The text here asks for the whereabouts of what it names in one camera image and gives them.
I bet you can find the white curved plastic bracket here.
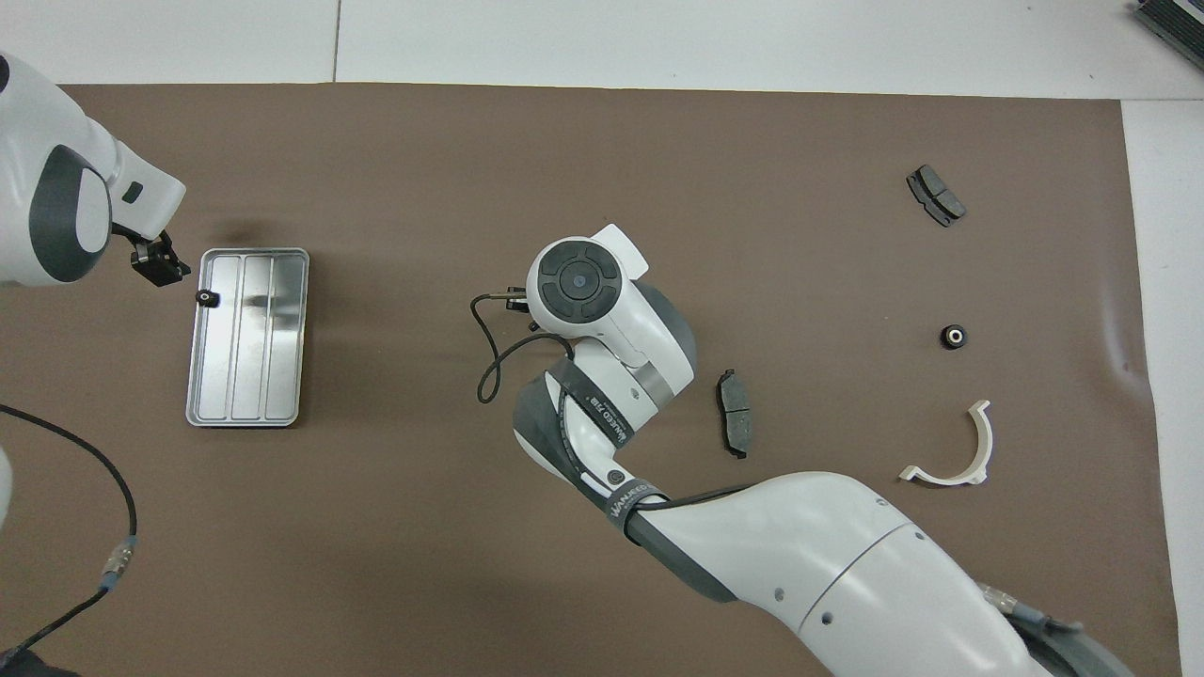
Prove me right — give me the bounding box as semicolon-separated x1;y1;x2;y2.
898;400;995;487

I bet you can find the brown table mat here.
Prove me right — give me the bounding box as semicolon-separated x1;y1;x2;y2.
0;83;1186;677

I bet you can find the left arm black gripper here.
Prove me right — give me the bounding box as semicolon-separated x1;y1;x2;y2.
111;224;192;288

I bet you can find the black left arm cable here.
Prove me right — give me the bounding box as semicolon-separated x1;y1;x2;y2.
0;404;139;659

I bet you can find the dark grey brake pad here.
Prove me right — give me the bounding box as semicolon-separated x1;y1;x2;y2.
717;369;756;461
906;165;968;228

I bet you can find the silver metal tray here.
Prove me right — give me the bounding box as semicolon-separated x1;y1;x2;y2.
185;247;311;429

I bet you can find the grey ribbed device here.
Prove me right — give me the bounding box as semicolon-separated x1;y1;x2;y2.
1133;0;1204;71

